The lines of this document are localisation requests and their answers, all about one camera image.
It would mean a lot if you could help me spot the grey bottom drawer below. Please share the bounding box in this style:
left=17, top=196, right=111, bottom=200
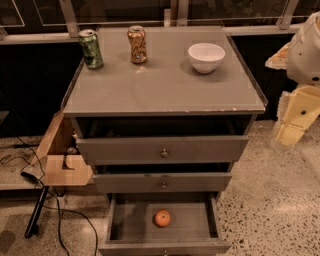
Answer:
left=99, top=192, right=231, bottom=256

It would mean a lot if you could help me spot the white ceramic bowl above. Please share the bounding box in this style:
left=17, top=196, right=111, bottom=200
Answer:
left=188, top=43, right=225, bottom=74

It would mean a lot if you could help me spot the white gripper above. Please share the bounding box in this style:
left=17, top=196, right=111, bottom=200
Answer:
left=265, top=44, right=320, bottom=146

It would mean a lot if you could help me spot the grey top drawer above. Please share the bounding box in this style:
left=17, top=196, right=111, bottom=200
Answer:
left=77, top=135, right=248, bottom=165

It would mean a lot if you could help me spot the gold soda can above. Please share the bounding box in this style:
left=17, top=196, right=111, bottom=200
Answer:
left=127, top=25, right=147, bottom=64

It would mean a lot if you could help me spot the orange fruit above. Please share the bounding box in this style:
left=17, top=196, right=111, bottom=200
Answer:
left=154, top=209, right=171, bottom=228

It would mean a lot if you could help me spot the black flat bar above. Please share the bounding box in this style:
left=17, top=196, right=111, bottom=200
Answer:
left=24, top=186, right=49, bottom=239

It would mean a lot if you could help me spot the grey middle drawer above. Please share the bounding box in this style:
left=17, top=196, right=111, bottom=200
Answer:
left=93, top=163, right=232, bottom=193

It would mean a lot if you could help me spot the green soda can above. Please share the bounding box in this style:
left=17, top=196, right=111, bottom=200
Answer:
left=79, top=29, right=103, bottom=69

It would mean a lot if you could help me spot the metal window railing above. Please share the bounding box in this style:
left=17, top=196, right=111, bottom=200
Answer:
left=0, top=0, right=320, bottom=44

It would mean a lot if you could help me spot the grey drawer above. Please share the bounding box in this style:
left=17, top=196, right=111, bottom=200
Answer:
left=93, top=163, right=232, bottom=193
left=99, top=192, right=231, bottom=256
left=77, top=135, right=248, bottom=165

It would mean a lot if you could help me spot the grey drawer cabinet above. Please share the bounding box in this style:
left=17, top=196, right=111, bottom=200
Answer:
left=60, top=25, right=269, bottom=256

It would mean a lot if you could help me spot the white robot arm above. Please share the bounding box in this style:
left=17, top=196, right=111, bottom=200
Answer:
left=265, top=12, right=320, bottom=147

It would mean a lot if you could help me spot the open cardboard box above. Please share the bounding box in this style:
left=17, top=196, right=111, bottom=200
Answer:
left=31, top=110, right=93, bottom=186

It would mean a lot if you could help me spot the black floor cable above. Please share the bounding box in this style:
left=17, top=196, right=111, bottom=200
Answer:
left=0, top=135, right=100, bottom=256

